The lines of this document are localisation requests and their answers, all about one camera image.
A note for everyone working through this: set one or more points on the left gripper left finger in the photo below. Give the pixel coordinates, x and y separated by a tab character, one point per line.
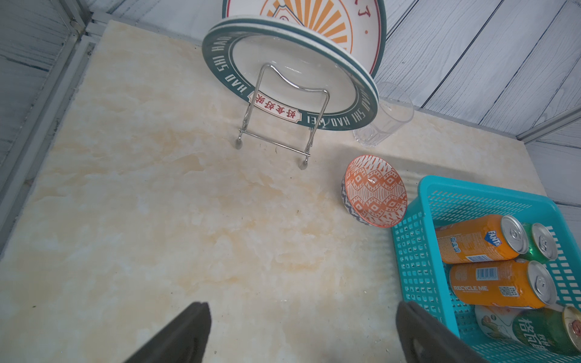
184	339

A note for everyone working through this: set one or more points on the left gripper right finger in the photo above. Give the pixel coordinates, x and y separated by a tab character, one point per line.
424	339

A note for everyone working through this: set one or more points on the orange Fanta can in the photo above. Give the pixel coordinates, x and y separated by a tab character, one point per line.
512	283

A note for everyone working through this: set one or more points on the green white can front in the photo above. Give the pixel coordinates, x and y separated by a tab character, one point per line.
551	330

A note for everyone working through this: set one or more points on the teal plastic basket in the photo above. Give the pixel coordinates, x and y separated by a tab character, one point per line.
425	278

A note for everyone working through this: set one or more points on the green can back row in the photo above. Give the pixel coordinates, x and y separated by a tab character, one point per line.
542	246

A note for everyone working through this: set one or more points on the orange can back row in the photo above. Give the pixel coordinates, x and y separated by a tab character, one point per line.
486	239

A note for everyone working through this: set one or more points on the orange patterned bowl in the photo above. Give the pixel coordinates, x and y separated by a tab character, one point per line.
373	192

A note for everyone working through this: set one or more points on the clear glass cup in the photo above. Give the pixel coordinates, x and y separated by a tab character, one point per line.
396	110

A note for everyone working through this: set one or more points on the green rimmed plate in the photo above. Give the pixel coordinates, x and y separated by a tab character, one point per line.
291	72

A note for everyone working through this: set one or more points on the upright sunburst plate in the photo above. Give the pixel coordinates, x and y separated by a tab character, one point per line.
357	26

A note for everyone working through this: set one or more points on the metal wire plate stand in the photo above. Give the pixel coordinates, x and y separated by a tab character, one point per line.
276	132

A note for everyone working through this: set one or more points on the right aluminium frame post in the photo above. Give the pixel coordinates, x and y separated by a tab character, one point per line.
550	126

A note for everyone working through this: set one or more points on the aluminium frame post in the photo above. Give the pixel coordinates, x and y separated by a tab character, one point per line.
74	13
550	126

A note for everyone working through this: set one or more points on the left aluminium frame post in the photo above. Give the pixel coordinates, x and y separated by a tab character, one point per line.
74	13

